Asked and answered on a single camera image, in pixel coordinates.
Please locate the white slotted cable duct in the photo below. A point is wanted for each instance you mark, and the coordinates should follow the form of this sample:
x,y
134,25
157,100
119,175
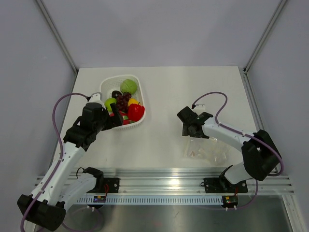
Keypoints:
x,y
154,200

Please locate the small circuit board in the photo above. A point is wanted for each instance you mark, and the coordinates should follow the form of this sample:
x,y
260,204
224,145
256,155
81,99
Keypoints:
x,y
230,201
99,199

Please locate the clear zip top bag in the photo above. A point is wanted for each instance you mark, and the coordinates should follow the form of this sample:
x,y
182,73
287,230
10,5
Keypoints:
x,y
210,150

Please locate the left aluminium frame post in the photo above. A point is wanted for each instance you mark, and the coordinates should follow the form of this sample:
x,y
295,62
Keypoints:
x,y
52,26

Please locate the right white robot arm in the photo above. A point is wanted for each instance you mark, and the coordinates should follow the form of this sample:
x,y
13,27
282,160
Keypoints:
x,y
260,155

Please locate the green cabbage toy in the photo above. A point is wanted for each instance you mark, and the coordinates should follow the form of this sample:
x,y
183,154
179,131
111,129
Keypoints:
x,y
128,86

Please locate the red dragon fruit toy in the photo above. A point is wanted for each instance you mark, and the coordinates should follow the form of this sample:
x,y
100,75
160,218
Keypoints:
x,y
125,121

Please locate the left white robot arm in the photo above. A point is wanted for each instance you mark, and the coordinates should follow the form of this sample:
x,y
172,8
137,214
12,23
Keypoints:
x,y
48,203

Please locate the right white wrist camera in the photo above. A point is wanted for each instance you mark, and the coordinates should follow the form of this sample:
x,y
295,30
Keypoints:
x,y
199,108

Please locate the aluminium mounting rail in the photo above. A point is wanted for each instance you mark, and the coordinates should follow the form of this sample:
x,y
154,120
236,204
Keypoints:
x,y
178,181

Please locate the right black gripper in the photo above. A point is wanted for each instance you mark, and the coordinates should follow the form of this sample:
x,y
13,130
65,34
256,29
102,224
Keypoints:
x,y
186,132

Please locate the green apple toy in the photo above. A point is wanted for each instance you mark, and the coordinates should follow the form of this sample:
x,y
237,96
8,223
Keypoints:
x,y
108,103

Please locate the white perforated plastic basket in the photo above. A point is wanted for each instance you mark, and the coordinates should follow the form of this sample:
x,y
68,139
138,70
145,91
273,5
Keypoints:
x,y
108,85

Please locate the aluminium frame post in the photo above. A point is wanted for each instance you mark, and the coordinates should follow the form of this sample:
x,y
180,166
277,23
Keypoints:
x,y
52,26
265,35

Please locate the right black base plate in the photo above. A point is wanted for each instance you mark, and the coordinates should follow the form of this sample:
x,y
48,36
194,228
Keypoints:
x,y
216,185

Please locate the red bell pepper toy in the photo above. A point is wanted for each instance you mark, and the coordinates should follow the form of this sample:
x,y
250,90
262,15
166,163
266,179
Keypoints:
x,y
135,112

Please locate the right small circuit board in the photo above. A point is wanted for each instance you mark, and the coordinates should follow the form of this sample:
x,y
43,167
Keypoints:
x,y
230,201

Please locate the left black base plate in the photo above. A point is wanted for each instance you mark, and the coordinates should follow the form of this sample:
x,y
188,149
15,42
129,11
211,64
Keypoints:
x,y
111,185

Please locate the yellow bell pepper toy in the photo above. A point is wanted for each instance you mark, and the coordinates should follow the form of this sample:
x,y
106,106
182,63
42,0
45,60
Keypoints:
x,y
133,101

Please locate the left small circuit board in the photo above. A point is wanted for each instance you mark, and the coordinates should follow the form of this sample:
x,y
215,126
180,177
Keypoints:
x,y
99,199

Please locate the right aluminium frame post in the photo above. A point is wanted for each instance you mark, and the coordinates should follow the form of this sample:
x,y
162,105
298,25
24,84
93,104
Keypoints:
x,y
265,35

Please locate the dark red grape bunch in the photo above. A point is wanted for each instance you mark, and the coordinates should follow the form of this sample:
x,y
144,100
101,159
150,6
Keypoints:
x,y
122,102

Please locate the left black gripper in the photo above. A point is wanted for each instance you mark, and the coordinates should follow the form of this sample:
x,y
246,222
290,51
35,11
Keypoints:
x,y
118,118

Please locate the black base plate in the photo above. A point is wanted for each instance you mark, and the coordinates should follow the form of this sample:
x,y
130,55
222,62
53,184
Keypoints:
x,y
111,185
216,185

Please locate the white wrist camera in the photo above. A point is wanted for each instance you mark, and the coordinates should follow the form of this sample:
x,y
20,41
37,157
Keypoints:
x,y
96,97
199,108

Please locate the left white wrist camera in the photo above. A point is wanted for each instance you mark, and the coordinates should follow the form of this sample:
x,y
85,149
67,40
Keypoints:
x,y
96,97

